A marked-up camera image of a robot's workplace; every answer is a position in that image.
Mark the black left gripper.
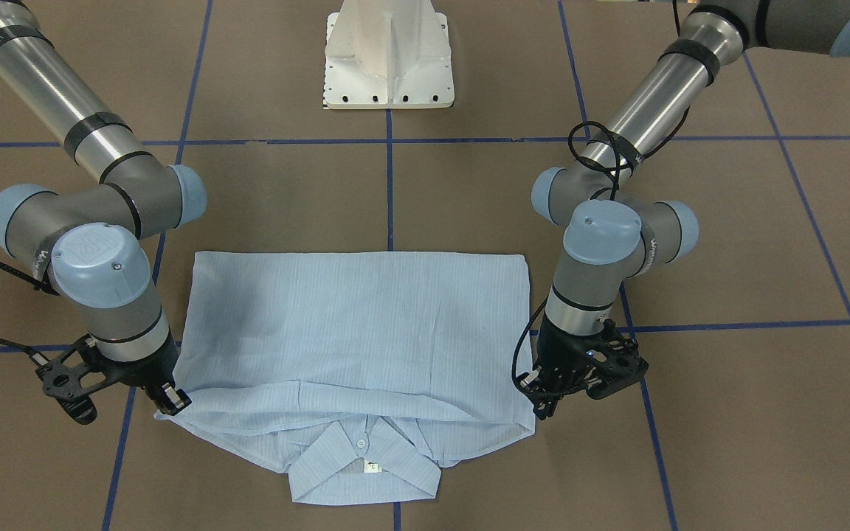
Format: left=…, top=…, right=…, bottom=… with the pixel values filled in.
left=533, top=324, right=603, bottom=420

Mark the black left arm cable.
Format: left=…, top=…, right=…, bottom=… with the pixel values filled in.
left=511, top=0, right=691, bottom=399

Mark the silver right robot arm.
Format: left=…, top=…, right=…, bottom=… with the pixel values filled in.
left=0, top=1, right=208, bottom=424

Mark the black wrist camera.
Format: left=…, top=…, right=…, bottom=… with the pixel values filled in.
left=28, top=335, right=107, bottom=426
left=586, top=327, right=650, bottom=400

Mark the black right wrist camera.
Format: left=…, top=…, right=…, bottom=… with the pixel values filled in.
left=28, top=335, right=107, bottom=426

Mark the light blue button-up shirt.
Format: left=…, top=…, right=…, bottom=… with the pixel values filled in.
left=171, top=251, right=536, bottom=505

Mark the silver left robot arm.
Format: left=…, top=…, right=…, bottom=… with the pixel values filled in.
left=620, top=49, right=850, bottom=431

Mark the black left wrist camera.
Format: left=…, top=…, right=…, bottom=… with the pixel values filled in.
left=586, top=327, right=650, bottom=400

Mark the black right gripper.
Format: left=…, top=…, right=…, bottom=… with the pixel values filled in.
left=98, top=337, right=191, bottom=416

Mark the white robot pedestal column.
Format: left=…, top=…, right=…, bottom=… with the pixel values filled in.
left=322, top=1, right=455, bottom=110

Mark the brown paper table cover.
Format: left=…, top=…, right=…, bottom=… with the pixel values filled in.
left=0, top=1, right=850, bottom=530

